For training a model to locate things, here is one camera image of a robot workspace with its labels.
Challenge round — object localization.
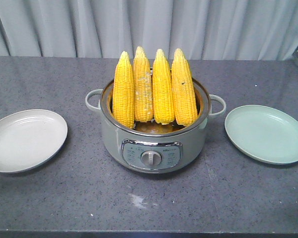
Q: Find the yellow corn cob pale patch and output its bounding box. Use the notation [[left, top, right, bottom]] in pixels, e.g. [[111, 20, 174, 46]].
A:
[[133, 46, 153, 122]]

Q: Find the yellow corn cob dark spot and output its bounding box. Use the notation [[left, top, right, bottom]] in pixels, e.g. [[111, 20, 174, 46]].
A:
[[171, 48, 198, 126]]

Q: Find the green electric cooking pot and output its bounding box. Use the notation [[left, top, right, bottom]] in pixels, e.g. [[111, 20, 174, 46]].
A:
[[85, 80, 226, 174]]

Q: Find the white pleated curtain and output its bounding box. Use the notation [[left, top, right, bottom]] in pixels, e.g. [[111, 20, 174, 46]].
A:
[[0, 0, 298, 60]]

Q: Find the green round plate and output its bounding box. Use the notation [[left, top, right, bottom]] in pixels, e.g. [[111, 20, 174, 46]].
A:
[[224, 105, 298, 165]]

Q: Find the beige round plate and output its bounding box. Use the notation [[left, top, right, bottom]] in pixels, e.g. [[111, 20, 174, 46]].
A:
[[0, 109, 68, 173]]

